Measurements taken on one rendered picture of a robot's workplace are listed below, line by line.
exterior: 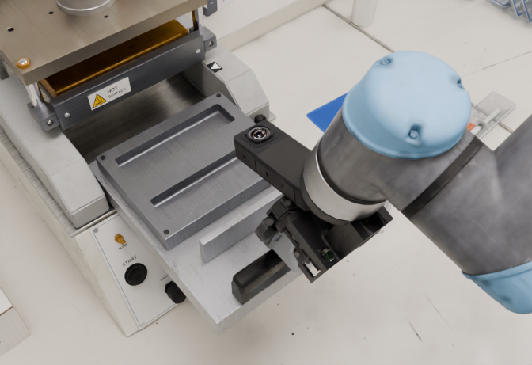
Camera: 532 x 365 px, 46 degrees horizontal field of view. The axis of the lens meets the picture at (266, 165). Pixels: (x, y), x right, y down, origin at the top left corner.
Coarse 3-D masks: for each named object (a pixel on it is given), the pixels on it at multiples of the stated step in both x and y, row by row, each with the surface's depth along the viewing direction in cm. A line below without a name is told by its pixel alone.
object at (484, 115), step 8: (488, 96) 121; (496, 96) 121; (480, 104) 119; (488, 104) 119; (496, 104) 119; (504, 104) 119; (512, 104) 119; (472, 112) 118; (480, 112) 118; (488, 112) 118; (496, 112) 118; (504, 112) 118; (472, 120) 116; (480, 120) 116; (488, 120) 116; (496, 120) 116; (472, 128) 115; (480, 128) 115; (488, 128) 115; (480, 136) 114
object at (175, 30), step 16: (144, 32) 87; (160, 32) 87; (176, 32) 87; (112, 48) 85; (128, 48) 85; (144, 48) 85; (80, 64) 82; (96, 64) 82; (112, 64) 82; (48, 80) 80; (64, 80) 80; (80, 80) 80; (48, 96) 84
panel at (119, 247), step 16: (112, 224) 83; (96, 240) 82; (112, 240) 84; (128, 240) 85; (112, 256) 84; (128, 256) 86; (144, 256) 87; (112, 272) 85; (160, 272) 90; (128, 288) 87; (144, 288) 89; (160, 288) 90; (128, 304) 88; (144, 304) 90; (160, 304) 91; (176, 304) 93; (144, 320) 90
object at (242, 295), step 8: (264, 256) 69; (272, 256) 69; (296, 256) 71; (256, 264) 68; (264, 264) 68; (272, 264) 68; (280, 264) 69; (240, 272) 68; (248, 272) 68; (256, 272) 68; (264, 272) 68; (272, 272) 69; (232, 280) 68; (240, 280) 67; (248, 280) 67; (256, 280) 68; (264, 280) 69; (232, 288) 69; (240, 288) 67; (248, 288) 68; (240, 296) 68; (248, 296) 69
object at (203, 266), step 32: (96, 160) 83; (128, 224) 79; (224, 224) 72; (256, 224) 75; (160, 256) 74; (192, 256) 74; (224, 256) 74; (256, 256) 74; (192, 288) 71; (224, 288) 71; (256, 288) 71; (224, 320) 69
